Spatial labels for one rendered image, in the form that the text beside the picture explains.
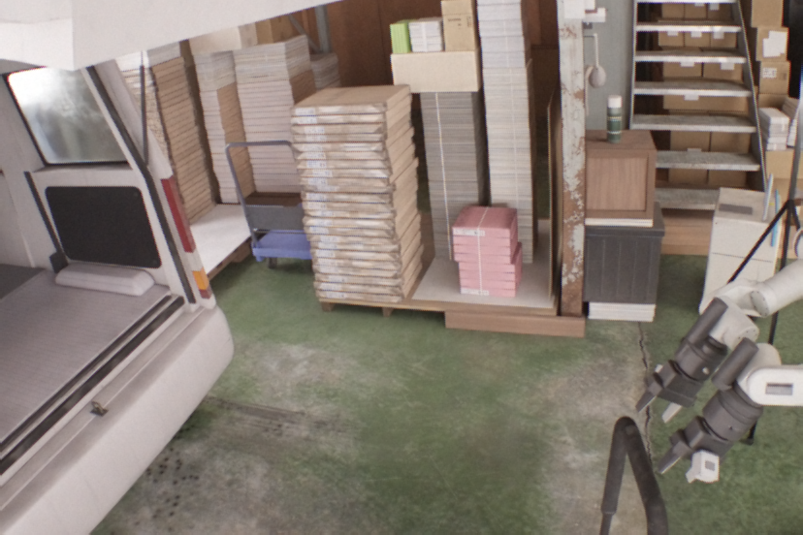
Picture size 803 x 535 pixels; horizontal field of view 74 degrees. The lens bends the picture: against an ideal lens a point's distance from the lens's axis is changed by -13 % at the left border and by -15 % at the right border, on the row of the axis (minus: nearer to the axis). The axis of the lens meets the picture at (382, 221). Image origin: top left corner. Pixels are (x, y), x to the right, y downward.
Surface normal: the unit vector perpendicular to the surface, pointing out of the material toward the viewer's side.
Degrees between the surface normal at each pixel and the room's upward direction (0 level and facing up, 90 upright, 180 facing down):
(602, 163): 90
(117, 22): 106
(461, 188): 90
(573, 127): 90
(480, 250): 90
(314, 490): 0
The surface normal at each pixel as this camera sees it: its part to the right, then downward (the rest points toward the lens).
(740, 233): -0.54, 0.40
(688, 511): -0.11, -0.91
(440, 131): -0.32, 0.42
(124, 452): 0.93, 0.00
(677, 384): -0.08, 0.41
